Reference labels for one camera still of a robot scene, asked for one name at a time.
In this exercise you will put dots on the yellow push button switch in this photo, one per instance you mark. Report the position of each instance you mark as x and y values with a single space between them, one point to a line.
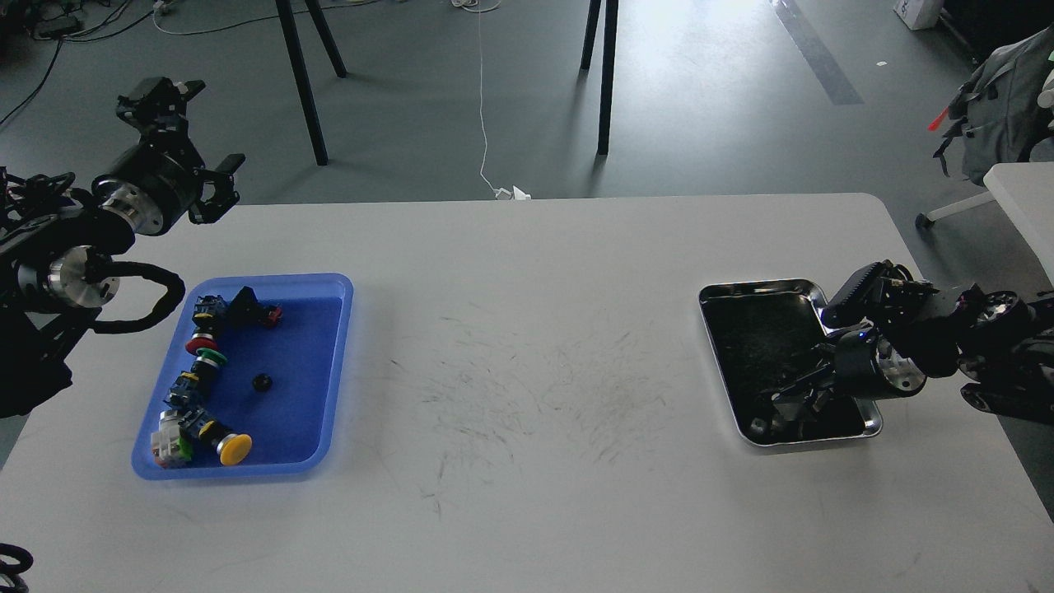
232 448

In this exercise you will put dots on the black right table leg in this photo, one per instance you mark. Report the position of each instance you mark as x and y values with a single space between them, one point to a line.
608 13

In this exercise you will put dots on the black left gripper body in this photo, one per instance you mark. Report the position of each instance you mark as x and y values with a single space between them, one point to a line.
150 188

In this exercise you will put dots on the black table leg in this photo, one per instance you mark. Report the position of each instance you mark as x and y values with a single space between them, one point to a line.
295 53
608 13

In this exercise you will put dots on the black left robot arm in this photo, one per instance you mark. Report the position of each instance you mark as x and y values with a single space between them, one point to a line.
62 275

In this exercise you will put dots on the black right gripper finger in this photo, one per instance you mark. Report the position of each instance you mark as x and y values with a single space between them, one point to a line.
825 353
807 394

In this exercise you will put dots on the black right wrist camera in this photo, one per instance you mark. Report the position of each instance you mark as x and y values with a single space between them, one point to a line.
862 297

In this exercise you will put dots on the green white switch block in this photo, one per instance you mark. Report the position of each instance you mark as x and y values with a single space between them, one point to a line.
169 446

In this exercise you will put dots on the black red industrial part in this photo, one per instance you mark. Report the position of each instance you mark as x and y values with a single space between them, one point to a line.
246 309

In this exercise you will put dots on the grey backpack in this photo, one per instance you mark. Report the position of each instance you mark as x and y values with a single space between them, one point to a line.
1003 112

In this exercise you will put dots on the silver metal tray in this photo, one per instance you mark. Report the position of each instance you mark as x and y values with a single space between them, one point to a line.
762 333

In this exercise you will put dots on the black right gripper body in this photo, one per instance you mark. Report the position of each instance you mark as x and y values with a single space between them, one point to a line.
867 367

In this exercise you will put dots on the green push button switch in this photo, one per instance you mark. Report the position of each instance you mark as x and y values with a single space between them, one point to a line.
201 376

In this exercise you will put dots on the red push button switch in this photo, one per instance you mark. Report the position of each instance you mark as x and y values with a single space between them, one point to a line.
203 338

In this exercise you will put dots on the white side table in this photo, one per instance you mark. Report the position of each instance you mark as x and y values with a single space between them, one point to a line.
1025 193

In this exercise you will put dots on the small black gear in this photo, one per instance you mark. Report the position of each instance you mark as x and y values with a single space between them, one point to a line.
262 383

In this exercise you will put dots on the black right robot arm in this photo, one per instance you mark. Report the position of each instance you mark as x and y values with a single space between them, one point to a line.
890 336

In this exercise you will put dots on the white office chair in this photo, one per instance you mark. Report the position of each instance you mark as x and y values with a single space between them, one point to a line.
926 220

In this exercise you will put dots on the white cardboard box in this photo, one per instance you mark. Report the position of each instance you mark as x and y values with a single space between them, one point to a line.
918 14

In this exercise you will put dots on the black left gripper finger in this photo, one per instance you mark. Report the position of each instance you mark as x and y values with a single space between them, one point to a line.
218 194
157 109

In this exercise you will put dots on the blue plastic tray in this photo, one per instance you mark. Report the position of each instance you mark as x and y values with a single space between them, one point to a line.
280 385

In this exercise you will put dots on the black left table leg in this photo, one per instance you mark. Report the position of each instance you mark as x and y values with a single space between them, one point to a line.
295 53

